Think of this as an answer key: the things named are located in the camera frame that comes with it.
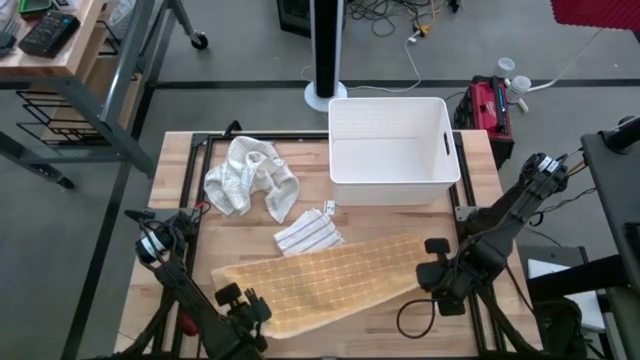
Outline yellow checked towel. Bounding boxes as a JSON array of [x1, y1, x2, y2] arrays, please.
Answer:
[[210, 233, 431, 340]]

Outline wooden workbench with steel frame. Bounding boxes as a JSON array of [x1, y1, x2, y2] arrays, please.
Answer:
[[0, 0, 210, 192]]

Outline grey equipment cart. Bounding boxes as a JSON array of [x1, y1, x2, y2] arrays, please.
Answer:
[[579, 115, 640, 292]]

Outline green tray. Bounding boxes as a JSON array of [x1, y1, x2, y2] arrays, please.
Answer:
[[15, 0, 54, 17]]

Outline white paper sheet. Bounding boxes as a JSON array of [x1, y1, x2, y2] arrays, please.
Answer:
[[526, 257, 608, 333]]

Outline black floor cable tangle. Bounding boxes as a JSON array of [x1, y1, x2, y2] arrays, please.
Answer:
[[346, 0, 452, 39]]

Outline small red round object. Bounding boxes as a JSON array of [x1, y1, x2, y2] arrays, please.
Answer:
[[178, 312, 200, 337]]

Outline white towel with red stripes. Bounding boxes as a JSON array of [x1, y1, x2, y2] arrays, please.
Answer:
[[272, 207, 347, 258]]

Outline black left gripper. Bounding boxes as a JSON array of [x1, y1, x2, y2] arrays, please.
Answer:
[[212, 288, 274, 360]]

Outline black keypad device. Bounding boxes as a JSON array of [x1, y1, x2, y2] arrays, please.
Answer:
[[17, 10, 82, 59]]

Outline red tool bag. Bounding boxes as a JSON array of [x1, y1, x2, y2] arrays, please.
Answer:
[[453, 74, 517, 169]]

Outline black box on floor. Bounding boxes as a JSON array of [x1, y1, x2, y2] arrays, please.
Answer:
[[275, 0, 312, 39]]

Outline black bag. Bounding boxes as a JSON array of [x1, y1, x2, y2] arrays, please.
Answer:
[[531, 298, 589, 360]]

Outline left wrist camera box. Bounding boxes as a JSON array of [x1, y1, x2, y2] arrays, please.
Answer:
[[214, 282, 244, 307]]

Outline white plastic jar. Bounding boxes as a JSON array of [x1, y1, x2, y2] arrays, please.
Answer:
[[494, 56, 517, 82], [505, 74, 533, 105]]

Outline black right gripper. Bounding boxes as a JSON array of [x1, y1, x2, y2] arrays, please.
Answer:
[[415, 252, 484, 318]]

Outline cream towel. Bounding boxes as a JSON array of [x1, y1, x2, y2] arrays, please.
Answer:
[[202, 135, 301, 225]]

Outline red ribbed panel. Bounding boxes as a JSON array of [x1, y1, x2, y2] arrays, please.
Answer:
[[549, 0, 640, 33]]

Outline black looped gripper cable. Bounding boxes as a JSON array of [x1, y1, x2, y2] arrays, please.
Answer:
[[396, 298, 441, 340]]

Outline black caster wheel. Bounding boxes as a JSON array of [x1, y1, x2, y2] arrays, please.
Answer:
[[189, 30, 211, 52]]

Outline black aluminium table frame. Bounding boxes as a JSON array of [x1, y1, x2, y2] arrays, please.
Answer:
[[176, 129, 502, 357]]

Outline white perforated plastic basket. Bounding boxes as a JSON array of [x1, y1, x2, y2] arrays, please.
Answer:
[[327, 96, 462, 208]]

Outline white and black tower fan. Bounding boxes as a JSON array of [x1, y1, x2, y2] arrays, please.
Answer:
[[303, 0, 349, 114]]

